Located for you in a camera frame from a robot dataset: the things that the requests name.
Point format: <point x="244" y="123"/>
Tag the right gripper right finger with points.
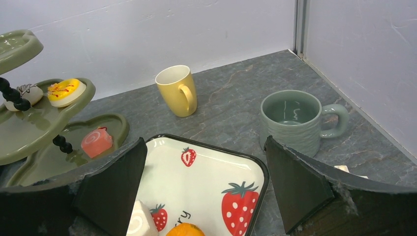
<point x="316" y="199"/>

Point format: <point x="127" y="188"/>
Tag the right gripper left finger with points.
<point x="95" y="199"/>

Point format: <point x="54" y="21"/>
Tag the pink swirl roll cake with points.
<point x="96" y="142"/>

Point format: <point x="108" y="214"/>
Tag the yellow glazed donut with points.
<point x="64" y="93"/>

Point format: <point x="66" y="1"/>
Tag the white chocolate drizzle donut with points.
<point x="30" y="92"/>

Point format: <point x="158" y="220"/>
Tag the green three-tier dessert stand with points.
<point x="40" y="140"/>

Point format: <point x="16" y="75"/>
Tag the strawberry print serving tray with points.
<point x="218" y="190"/>

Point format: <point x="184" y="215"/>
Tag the orange macaron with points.
<point x="185" y="229"/>

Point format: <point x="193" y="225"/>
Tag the grey-green ceramic mug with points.
<point x="293" y="117"/>

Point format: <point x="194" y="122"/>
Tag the yellow ceramic mug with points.
<point x="177" y="88"/>

